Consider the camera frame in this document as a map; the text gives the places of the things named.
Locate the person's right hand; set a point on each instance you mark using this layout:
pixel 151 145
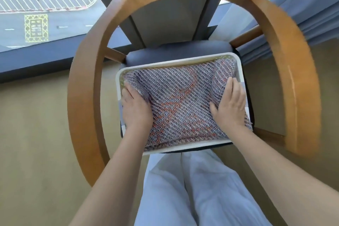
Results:
pixel 233 109

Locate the dark window frame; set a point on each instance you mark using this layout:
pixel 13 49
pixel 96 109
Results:
pixel 53 61

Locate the person's right forearm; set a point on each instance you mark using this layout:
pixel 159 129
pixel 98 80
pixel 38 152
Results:
pixel 278 178

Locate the person's right thumb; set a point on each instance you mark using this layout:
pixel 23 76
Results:
pixel 215 108

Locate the person's left hand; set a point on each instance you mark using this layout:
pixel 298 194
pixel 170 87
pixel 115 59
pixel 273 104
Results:
pixel 136 112

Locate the person's left fingers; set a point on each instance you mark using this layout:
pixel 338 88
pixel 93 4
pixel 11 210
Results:
pixel 132 90

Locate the white plastic basket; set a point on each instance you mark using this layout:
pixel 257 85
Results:
pixel 185 60

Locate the person's left forearm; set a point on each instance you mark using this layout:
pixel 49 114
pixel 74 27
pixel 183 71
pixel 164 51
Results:
pixel 114 175

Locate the purple and orange knit cloth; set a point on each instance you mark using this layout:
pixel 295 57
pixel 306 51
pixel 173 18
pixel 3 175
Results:
pixel 180 101

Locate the wooden armchair frame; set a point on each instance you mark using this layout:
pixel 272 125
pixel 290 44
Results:
pixel 87 93

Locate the white trousers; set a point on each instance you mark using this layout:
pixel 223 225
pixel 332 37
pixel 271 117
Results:
pixel 206 194

